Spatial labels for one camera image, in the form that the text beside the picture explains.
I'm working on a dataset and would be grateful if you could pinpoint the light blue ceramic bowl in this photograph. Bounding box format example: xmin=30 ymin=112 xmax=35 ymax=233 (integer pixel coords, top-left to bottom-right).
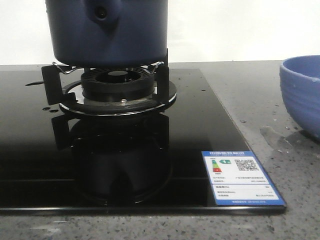
xmin=279 ymin=55 xmax=320 ymax=140

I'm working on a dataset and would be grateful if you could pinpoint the dark blue pot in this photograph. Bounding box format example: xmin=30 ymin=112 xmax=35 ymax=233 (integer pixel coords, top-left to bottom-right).
xmin=45 ymin=0 xmax=168 ymax=68

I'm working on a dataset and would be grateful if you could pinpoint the black glass gas stove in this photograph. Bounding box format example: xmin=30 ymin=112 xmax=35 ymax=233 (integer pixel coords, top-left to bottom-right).
xmin=0 ymin=67 xmax=287 ymax=215

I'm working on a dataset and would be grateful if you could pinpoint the blue energy label sticker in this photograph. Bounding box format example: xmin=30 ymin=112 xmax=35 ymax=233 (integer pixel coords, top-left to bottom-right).
xmin=201 ymin=151 xmax=285 ymax=207

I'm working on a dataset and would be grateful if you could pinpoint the right burner with pot support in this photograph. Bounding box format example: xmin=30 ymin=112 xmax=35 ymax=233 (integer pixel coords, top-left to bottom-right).
xmin=41 ymin=56 xmax=177 ymax=117

